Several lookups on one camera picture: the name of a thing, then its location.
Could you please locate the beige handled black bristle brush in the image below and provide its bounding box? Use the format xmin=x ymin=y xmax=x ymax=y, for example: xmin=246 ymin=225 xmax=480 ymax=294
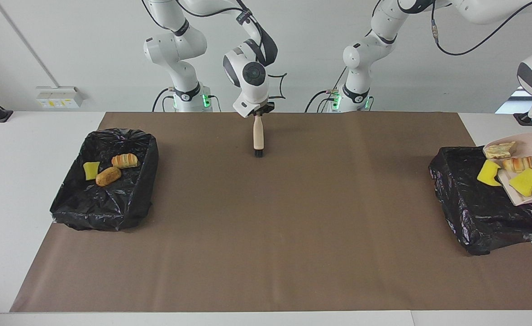
xmin=253 ymin=114 xmax=265 ymax=158

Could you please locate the toy croissant pale underside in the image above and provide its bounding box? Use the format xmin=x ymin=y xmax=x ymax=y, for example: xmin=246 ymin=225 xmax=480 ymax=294
xmin=111 ymin=153 xmax=139 ymax=169

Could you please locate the brown toy bread loaf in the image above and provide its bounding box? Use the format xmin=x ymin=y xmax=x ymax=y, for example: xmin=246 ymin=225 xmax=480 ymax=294
xmin=95 ymin=167 xmax=122 ymax=187

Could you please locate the yellow wedge sponge piece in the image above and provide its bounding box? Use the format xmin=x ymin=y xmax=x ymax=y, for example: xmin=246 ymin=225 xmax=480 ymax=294
xmin=476 ymin=159 xmax=502 ymax=187

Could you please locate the pale flaky toy pastry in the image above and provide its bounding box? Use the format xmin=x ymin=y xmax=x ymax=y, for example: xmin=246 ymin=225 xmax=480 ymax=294
xmin=484 ymin=141 xmax=517 ymax=159

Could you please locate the striped orange toy croissant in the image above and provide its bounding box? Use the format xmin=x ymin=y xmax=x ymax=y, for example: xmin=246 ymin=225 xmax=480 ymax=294
xmin=502 ymin=156 xmax=532 ymax=173

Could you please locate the yellow blocky sponge piece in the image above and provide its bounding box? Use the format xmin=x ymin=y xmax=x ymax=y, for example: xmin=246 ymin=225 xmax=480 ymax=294
xmin=508 ymin=168 xmax=532 ymax=197

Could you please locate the bin lined with black bag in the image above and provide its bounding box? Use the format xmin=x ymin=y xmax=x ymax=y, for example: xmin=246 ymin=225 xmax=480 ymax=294
xmin=428 ymin=145 xmax=532 ymax=256
xmin=50 ymin=128 xmax=159 ymax=232

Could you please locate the brown paper table mat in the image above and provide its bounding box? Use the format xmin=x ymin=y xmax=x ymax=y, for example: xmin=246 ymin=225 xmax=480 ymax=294
xmin=9 ymin=112 xmax=532 ymax=313

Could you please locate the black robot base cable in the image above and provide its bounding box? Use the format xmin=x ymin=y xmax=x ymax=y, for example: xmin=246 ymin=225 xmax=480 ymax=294
xmin=152 ymin=87 xmax=176 ymax=112
xmin=304 ymin=88 xmax=339 ymax=113

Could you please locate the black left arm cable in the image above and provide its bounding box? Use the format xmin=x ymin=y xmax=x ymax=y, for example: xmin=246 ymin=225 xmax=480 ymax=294
xmin=430 ymin=0 xmax=532 ymax=57

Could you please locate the white wall socket box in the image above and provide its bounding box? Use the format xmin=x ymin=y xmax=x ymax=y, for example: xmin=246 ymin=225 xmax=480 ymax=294
xmin=36 ymin=86 xmax=85 ymax=109

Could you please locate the white wall cable conduit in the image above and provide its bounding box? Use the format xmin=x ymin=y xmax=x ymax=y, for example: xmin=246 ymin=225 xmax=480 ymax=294
xmin=0 ymin=0 xmax=61 ymax=89

